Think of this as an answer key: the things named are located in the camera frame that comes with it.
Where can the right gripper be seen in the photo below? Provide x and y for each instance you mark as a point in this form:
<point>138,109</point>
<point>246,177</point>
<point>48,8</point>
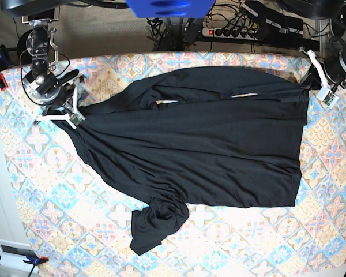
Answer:
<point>55,91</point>

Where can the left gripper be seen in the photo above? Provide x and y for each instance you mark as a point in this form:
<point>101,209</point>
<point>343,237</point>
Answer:
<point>311,80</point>

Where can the black t-shirt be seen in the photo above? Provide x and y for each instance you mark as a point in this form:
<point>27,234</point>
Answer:
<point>219,136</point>

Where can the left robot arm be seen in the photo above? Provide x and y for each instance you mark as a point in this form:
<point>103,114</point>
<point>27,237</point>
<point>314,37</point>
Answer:
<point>334,66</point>

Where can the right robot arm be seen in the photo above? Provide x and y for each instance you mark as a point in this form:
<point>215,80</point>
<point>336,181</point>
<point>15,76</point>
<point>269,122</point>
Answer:
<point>41,85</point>

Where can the black round stool seat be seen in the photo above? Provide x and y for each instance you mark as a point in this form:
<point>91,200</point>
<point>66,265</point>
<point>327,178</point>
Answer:
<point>26,58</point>

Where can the white power strip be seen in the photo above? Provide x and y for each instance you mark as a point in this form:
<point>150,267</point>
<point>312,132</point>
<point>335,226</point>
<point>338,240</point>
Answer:
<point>229,33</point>

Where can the patterned colourful tablecloth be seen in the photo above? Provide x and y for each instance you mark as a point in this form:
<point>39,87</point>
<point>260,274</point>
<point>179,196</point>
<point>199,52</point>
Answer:
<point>83,225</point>

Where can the white box with dark window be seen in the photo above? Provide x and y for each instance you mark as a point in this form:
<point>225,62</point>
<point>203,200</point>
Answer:
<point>17,249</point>

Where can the blue clamp bottom left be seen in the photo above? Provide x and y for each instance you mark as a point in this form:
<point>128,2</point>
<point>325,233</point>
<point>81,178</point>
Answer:
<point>31,261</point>

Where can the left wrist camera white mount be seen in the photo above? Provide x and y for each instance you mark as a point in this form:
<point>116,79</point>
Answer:
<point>327,94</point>

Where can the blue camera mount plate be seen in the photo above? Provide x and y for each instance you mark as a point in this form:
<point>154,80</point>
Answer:
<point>170,8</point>

